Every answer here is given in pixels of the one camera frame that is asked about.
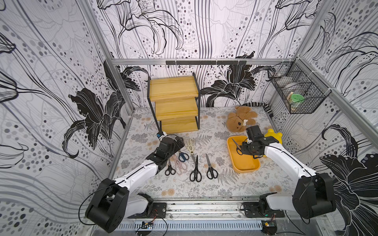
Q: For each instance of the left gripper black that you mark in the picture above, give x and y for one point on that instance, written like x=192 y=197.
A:
x=181 y=143

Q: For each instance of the green lidded jar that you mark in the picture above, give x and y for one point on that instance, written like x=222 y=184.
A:
x=296 y=101

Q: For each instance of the white cable duct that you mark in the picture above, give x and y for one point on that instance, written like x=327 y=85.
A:
x=194 y=225

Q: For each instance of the yellow plush bear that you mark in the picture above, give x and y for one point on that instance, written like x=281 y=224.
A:
x=271 y=133

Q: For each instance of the yellow storage box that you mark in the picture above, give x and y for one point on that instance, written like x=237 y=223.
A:
x=241 y=164

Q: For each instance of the beige kitchen scissors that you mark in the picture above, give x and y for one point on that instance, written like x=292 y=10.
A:
x=190 y=145

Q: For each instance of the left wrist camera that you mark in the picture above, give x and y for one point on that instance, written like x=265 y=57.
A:
x=161 y=135

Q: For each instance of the black wire basket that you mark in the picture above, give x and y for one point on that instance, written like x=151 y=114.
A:
x=295 y=77

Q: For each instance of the wooden tiered shelf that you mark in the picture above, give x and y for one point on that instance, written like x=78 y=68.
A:
x=175 y=103

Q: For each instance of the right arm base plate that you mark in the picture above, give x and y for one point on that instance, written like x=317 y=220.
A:
x=253 y=209

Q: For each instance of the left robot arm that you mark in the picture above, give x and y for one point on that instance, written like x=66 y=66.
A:
x=112 y=201

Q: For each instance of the brown teddy bear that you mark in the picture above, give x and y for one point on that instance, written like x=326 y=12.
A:
x=239 y=120

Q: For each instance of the small black scissors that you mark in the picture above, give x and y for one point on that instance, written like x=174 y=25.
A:
x=170 y=170
x=238 y=147

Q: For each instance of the blue handled scissors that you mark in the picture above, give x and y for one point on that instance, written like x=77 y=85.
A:
x=183 y=157

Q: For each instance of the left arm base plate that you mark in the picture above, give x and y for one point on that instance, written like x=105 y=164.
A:
x=155 y=210

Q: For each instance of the striped plush tail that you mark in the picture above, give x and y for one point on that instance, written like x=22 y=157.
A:
x=265 y=106

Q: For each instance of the large black scissors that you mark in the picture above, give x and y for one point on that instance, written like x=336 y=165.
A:
x=195 y=175

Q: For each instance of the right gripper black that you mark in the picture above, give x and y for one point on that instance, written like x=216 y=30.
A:
x=246 y=147

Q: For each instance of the pink scissors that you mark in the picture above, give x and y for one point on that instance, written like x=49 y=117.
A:
x=180 y=167

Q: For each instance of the black hook rail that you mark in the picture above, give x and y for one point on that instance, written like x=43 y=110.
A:
x=203 y=62

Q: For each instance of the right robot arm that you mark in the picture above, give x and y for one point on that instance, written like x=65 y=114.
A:
x=314 y=193

